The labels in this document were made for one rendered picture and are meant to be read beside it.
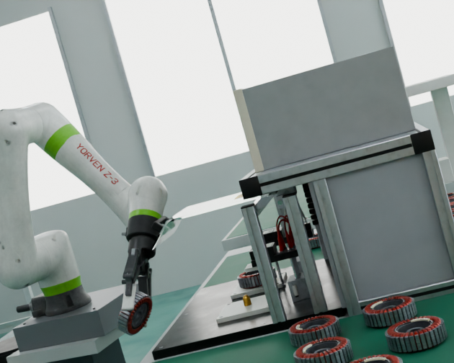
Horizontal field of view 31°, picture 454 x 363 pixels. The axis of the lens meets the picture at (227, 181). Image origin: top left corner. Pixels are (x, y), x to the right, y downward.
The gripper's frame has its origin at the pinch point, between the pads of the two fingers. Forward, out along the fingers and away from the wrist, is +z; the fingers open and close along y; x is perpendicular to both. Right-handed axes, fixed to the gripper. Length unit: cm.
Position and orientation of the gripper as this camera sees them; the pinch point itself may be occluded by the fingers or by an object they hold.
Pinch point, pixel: (135, 312)
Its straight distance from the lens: 215.4
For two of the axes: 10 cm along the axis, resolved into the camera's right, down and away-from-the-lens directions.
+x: 9.8, -0.6, -1.9
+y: -1.9, -5.1, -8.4
